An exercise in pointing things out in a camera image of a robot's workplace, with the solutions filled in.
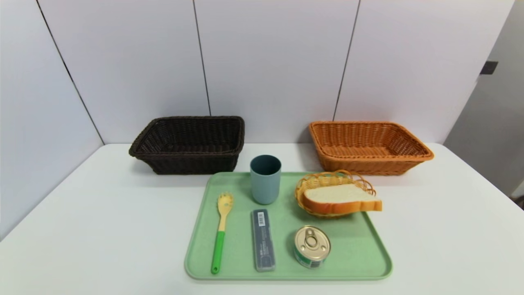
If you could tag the blue-grey plastic cup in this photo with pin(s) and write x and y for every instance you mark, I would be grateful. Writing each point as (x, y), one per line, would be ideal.
(265, 186)

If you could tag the white bread slice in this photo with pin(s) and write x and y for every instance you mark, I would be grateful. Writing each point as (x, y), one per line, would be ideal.
(339, 196)

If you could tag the grey clear cutlery case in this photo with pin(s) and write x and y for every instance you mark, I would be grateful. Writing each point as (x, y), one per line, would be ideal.
(263, 241)

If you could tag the small round orange wicker basket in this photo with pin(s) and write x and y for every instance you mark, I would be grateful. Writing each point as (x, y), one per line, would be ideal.
(315, 180)

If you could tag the dark brown wicker basket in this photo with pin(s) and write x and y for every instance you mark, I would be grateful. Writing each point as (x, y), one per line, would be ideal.
(192, 164)

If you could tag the large orange wicker basket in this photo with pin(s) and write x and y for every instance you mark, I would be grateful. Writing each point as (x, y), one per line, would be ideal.
(368, 164)

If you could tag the light green plastic tray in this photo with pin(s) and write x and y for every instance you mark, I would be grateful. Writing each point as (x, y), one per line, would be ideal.
(237, 246)

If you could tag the tin can gold lid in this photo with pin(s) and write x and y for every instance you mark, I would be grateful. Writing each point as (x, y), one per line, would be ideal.
(312, 246)

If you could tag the black wall fixture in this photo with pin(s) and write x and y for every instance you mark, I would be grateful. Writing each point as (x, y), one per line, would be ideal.
(489, 67)

